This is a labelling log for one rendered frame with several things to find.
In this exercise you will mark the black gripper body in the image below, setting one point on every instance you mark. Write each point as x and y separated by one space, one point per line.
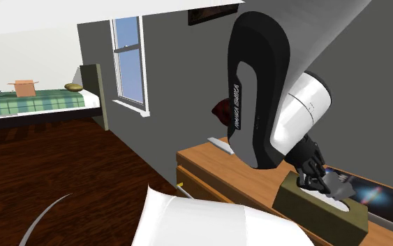
303 151

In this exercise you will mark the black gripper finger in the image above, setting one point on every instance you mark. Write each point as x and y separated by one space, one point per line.
304 179
321 180

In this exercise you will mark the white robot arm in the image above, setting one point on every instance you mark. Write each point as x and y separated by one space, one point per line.
260 85

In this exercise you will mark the olive green tissue box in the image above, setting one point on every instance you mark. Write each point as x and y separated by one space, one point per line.
305 213

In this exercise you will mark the wooden chest of drawers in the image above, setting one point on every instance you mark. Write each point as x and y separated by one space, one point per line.
243 180

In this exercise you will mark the black tablet with galaxy picture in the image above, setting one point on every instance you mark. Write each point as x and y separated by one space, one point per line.
383 201

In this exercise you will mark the grey flat object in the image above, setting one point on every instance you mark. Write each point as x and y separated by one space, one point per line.
220 145

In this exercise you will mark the dark red round object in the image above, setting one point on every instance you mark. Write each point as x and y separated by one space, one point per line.
220 111

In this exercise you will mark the white framed window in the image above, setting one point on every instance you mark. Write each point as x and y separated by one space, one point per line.
129 64

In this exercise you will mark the bed with green checked cover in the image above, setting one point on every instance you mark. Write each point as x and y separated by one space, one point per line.
32 102

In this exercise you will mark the dark wall picture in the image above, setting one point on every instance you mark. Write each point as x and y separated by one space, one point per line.
213 13

